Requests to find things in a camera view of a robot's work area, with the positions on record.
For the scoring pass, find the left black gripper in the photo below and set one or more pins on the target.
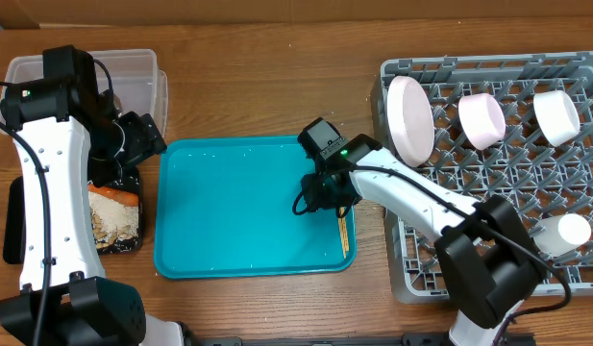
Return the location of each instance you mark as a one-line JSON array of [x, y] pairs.
[[146, 139]]

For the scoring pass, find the grey dish rack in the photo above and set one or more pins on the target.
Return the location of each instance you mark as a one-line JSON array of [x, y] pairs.
[[539, 179]]

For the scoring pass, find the pile of rice and peanuts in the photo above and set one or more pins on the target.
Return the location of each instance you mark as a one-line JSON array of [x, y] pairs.
[[112, 223]]

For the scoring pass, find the teal plastic tray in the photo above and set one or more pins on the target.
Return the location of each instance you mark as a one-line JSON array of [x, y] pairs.
[[224, 210]]

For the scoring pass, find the black tray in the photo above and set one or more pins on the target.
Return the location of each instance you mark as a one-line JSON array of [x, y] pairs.
[[13, 249]]

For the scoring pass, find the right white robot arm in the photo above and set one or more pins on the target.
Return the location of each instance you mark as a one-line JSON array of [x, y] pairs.
[[490, 265]]

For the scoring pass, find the white plate with peanuts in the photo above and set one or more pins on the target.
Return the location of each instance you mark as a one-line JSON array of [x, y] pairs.
[[409, 120]]

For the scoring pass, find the wooden chopstick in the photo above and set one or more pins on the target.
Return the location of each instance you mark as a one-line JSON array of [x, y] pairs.
[[343, 212], [342, 224]]

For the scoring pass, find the white bowl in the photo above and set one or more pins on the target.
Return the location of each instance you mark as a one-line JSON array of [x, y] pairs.
[[557, 116], [482, 120]]

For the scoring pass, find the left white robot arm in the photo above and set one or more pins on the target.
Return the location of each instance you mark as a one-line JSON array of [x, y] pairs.
[[70, 136]]

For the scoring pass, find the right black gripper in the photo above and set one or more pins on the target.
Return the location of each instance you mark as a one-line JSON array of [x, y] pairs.
[[321, 198]]

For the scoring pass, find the clear plastic bin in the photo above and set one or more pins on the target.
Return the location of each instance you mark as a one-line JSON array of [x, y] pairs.
[[137, 80]]

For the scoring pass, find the orange carrot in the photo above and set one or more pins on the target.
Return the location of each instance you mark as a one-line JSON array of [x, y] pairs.
[[122, 197]]

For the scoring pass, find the small white cup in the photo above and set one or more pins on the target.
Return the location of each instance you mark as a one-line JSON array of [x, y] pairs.
[[562, 234]]

